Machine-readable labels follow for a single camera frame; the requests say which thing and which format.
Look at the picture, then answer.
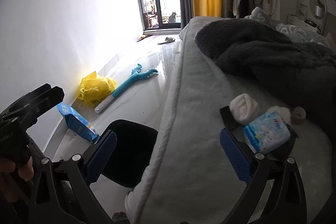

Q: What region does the blue tissue pack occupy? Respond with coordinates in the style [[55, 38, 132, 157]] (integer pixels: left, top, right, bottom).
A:
[[243, 111, 290, 154]]

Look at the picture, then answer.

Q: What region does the black trash bin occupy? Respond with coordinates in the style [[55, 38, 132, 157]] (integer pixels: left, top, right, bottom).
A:
[[101, 119, 158, 189]]

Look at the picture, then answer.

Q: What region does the person's left hand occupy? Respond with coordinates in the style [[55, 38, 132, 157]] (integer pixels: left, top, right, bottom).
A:
[[0, 157, 34, 203]]

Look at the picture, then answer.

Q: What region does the blue snack bag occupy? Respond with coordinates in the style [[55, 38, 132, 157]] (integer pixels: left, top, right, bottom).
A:
[[56, 103, 100, 144]]

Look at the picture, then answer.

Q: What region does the yellow plastic bag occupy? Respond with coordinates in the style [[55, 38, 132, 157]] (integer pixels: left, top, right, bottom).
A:
[[77, 72, 117, 107]]

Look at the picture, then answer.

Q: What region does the white rolled sock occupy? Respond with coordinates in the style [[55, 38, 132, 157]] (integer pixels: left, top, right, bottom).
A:
[[229, 93, 260, 126]]

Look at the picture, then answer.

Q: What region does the brown tape roll far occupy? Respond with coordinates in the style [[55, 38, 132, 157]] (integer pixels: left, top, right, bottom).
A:
[[291, 107, 306, 125]]

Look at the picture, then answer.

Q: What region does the blue plush toy stick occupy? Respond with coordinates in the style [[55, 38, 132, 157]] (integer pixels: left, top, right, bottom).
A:
[[94, 64, 158, 114]]

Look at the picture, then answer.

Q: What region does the dark grey fluffy blanket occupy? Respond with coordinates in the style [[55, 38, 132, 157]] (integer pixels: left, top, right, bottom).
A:
[[195, 19, 335, 138]]

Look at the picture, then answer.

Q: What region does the grey slipper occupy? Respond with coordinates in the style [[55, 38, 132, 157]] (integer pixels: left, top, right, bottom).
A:
[[158, 37, 175, 45]]

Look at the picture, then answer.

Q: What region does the grey cat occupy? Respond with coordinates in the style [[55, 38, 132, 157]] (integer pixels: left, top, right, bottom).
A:
[[168, 12, 177, 24]]

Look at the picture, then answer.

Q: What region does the blue floral duvet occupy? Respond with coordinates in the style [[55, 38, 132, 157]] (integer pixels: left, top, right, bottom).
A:
[[244, 7, 335, 50]]

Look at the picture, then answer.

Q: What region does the white dresser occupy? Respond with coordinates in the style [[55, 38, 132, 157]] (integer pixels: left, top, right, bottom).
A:
[[287, 0, 319, 33]]

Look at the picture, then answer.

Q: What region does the round vanity mirror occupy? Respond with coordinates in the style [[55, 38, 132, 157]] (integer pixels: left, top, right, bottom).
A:
[[308, 0, 327, 27]]

